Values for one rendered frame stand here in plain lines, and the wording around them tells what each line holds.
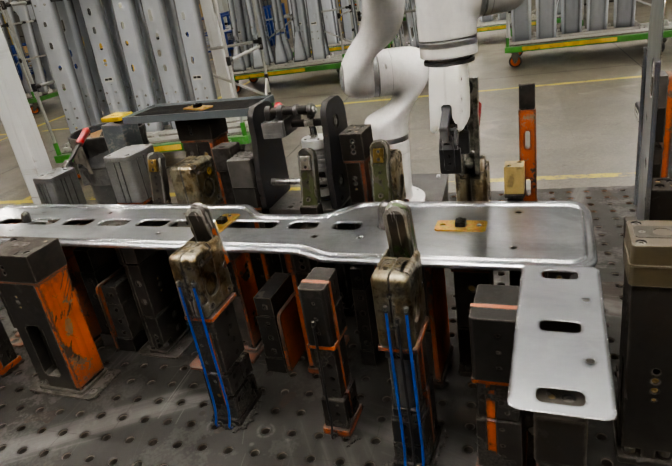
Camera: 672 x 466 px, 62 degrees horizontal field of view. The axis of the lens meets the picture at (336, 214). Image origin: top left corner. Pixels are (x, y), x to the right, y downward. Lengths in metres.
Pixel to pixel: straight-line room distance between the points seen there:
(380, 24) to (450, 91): 0.56
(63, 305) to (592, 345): 0.96
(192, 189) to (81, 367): 0.43
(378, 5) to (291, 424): 0.89
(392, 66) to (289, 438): 0.91
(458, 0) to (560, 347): 0.47
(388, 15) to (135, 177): 0.69
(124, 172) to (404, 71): 0.72
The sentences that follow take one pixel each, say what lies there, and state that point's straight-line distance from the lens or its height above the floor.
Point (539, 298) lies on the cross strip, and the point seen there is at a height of 1.00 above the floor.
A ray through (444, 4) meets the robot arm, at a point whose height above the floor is 1.36.
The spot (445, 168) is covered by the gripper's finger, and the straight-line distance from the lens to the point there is 0.87.
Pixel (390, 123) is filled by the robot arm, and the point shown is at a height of 1.04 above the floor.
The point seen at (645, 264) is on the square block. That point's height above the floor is 1.03.
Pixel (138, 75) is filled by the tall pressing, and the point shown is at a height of 0.84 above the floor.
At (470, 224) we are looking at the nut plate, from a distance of 0.96.
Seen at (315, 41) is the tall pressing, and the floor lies 0.57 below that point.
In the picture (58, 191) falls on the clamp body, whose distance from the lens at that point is 1.58.
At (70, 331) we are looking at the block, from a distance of 1.27.
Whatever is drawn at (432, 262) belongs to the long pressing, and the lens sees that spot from 0.87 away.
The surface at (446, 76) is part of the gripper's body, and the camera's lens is 0.84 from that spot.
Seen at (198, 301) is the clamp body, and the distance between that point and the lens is 0.94.
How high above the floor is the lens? 1.41
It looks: 23 degrees down
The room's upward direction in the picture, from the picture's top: 9 degrees counter-clockwise
